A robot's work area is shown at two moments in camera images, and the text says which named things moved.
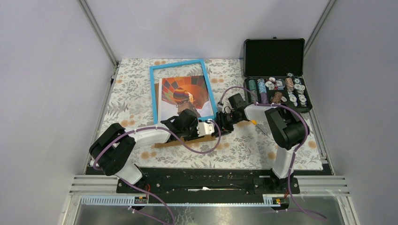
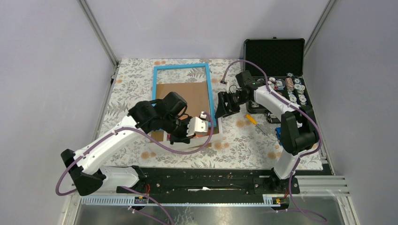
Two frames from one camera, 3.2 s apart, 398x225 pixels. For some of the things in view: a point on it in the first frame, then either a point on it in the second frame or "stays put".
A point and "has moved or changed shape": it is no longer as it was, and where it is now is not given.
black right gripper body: (226, 121) -> (237, 99)
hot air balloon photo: (177, 93) has moved or changed shape
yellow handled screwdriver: (255, 123) stays put
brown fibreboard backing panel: (176, 142) -> (196, 95)
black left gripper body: (191, 132) stays put
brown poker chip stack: (289, 83) stays put
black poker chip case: (273, 71) stays put
